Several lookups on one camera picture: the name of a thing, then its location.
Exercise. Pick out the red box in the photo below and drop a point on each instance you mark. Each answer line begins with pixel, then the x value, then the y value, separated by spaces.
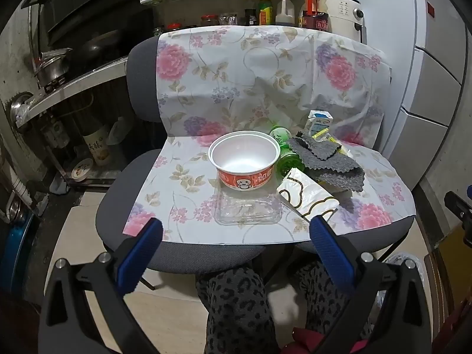
pixel 316 22

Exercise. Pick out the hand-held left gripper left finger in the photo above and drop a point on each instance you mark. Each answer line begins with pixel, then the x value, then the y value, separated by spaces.
pixel 140 254

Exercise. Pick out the black wok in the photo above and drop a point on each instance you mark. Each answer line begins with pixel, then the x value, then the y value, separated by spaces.
pixel 97 46

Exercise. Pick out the yellow plastic wrapper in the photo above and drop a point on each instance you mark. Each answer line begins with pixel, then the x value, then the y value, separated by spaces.
pixel 332 140

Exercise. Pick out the orange paper bowl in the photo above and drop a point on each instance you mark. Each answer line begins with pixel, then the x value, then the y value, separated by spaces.
pixel 243 162

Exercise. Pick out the steel pot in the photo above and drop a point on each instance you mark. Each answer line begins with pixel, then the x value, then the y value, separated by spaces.
pixel 53 66

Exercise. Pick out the person's left leg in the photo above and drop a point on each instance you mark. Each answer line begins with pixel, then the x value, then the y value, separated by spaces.
pixel 236 309

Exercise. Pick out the white gold-print tissue packet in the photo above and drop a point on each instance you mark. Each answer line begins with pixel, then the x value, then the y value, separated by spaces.
pixel 306 195

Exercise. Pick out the small patterned bowl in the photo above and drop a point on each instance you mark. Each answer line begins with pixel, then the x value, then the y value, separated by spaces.
pixel 82 169

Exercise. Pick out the steel stove counter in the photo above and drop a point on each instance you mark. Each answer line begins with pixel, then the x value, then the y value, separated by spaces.
pixel 73 84

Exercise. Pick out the blue white milk carton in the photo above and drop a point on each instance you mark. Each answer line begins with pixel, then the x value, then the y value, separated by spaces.
pixel 319 120

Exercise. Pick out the orange oil bottle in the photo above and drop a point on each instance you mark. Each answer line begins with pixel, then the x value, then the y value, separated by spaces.
pixel 313 2

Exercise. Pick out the person's right leg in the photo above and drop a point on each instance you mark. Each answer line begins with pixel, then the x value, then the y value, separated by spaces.
pixel 317 302

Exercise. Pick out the green tea bottle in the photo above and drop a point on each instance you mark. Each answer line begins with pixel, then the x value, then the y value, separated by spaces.
pixel 285 155

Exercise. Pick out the dark soy sauce bottle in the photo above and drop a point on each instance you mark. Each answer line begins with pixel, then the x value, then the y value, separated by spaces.
pixel 251 13

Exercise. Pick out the grey office chair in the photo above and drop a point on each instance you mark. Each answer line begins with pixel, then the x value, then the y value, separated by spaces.
pixel 142 81

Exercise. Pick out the grey cleaning cloth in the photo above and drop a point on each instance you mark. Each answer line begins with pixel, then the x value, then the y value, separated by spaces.
pixel 328 166

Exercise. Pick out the red-lid glass jar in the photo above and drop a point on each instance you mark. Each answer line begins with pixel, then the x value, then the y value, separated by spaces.
pixel 209 20
pixel 172 27

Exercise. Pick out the white vinegar bottle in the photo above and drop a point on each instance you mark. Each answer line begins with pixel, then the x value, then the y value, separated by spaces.
pixel 96 145

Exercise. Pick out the steel pan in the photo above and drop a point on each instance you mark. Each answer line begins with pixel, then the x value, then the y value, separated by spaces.
pixel 20 110

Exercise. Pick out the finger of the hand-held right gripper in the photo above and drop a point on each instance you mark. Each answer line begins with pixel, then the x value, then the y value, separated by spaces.
pixel 457 204

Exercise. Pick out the clear plastic food container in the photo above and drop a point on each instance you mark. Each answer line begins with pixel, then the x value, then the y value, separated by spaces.
pixel 247 210

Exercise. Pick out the blue barrel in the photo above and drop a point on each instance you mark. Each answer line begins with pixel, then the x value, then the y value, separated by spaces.
pixel 16 258

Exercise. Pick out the grey drawer cabinet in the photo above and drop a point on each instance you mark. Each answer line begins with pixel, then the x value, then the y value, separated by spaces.
pixel 435 81

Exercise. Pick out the person's leg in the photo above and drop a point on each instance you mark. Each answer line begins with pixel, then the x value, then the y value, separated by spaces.
pixel 236 309
pixel 317 302

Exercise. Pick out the red cloth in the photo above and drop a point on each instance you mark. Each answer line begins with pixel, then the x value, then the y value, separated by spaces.
pixel 306 341

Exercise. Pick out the floral printed cloth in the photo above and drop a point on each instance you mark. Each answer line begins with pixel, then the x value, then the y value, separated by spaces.
pixel 228 81

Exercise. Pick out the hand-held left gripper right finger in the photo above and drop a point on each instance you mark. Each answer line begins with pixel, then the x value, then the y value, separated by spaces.
pixel 332 254

